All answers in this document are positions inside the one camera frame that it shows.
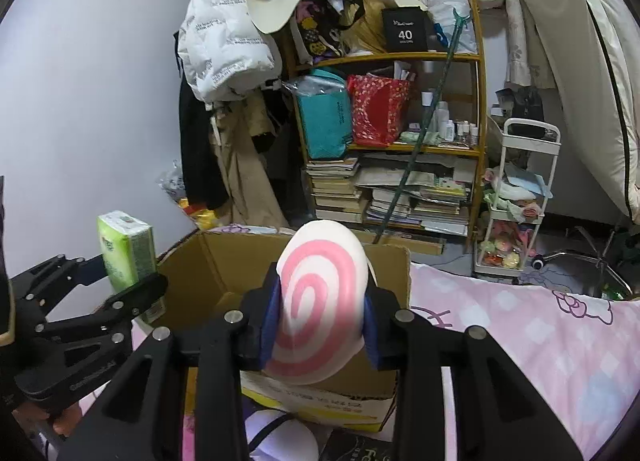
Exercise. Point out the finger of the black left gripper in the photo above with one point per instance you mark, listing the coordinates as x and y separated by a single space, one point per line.
53 279
120 308

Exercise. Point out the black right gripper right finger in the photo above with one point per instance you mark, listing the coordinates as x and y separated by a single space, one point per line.
498 413

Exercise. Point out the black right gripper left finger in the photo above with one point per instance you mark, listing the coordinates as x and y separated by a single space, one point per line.
139 415

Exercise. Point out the green tissue pack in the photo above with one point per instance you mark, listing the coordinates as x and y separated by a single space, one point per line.
127 248

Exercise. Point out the purple haired plush doll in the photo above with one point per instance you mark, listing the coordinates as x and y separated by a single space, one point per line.
278 436

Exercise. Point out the pink white swirl plush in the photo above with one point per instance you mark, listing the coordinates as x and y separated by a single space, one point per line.
323 273

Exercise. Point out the cardboard box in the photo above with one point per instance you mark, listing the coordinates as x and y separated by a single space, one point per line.
207 275

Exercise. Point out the pink Hello Kitty bedsheet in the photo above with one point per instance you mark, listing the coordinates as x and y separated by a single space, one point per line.
580 353

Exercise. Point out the snack bags on floor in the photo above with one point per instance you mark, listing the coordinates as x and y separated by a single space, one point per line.
171 182

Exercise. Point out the beige coat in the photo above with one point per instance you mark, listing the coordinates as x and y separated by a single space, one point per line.
251 197

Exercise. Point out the small black card box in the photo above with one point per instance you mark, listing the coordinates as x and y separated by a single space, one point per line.
347 446

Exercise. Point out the stack of books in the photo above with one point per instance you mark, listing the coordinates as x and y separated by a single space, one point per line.
334 193

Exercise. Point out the white puffer jacket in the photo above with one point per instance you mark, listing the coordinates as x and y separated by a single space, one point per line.
224 56

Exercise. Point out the teal bag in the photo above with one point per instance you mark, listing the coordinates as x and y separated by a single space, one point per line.
324 106

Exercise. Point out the white rolling cart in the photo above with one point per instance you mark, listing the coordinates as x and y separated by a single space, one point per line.
516 192

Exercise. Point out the wooden bookshelf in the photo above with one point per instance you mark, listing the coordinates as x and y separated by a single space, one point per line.
478 100

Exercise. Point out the red patterned gift bag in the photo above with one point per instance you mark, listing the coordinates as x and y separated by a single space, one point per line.
378 108

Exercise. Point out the black box with 40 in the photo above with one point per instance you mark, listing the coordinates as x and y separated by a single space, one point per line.
405 29

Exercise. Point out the green pole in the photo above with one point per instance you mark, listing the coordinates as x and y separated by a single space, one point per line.
459 23

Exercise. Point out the cream mattress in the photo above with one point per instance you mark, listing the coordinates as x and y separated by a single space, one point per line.
592 48

